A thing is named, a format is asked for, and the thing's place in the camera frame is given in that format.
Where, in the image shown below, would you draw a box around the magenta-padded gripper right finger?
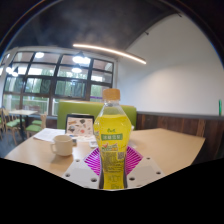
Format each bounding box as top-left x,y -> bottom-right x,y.
124,145 -> 165,190

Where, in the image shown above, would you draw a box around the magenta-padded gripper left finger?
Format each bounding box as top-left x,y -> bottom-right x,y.
62,147 -> 103,190

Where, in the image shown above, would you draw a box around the yellow drink bottle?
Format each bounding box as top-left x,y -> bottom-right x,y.
93,88 -> 133,191

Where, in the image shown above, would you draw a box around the white mug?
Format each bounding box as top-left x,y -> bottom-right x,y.
49,134 -> 74,158

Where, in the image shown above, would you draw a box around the white paper booklet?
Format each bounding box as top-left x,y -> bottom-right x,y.
32,127 -> 68,143

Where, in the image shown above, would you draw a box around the green upholstered bench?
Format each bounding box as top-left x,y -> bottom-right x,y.
56,100 -> 138,131

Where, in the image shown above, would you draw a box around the light wooden dining table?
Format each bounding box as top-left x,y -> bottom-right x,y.
9,109 -> 39,135

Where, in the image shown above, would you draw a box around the wooden chairs with green seats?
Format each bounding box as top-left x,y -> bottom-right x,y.
0,107 -> 48,145

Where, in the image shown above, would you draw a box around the long linear pendant light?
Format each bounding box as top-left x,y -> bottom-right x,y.
72,43 -> 148,66

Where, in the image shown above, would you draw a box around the black-framed window wall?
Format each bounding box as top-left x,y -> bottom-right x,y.
0,50 -> 116,116

